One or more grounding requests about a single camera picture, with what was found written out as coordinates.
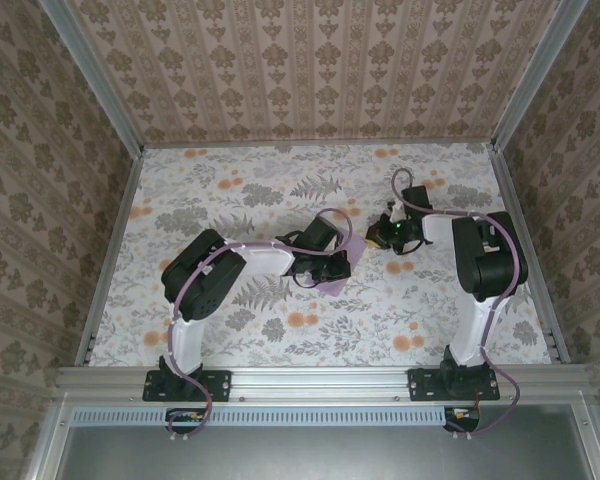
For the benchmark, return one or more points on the purple cloth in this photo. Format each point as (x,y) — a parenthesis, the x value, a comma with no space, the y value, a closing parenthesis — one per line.
(352,250)

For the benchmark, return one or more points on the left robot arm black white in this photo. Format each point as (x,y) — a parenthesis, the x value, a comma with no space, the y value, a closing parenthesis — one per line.
(205,280)

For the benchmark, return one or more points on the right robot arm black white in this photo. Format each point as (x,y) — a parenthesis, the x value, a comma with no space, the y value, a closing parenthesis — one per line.
(485,260)

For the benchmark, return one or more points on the floral table cover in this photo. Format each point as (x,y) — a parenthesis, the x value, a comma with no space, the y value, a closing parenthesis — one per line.
(330,325)

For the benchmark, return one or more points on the grey metal panel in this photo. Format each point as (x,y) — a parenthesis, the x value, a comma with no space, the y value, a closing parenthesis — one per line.
(320,455)

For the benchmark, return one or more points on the black connector box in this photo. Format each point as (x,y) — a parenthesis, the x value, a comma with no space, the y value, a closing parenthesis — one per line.
(467,422)
(182,422)

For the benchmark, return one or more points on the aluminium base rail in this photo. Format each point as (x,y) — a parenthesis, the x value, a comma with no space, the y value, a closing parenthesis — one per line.
(320,382)

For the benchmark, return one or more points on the aluminium side rail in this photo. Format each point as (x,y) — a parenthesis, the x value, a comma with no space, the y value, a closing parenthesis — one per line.
(115,240)
(525,240)

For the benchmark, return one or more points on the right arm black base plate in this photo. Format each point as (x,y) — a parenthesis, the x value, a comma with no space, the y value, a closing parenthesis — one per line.
(422,385)

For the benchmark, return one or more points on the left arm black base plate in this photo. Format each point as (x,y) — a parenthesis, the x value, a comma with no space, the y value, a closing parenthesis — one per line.
(220,385)

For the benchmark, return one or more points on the aluminium frame post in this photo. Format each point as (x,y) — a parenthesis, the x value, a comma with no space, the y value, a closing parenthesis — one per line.
(535,75)
(95,80)

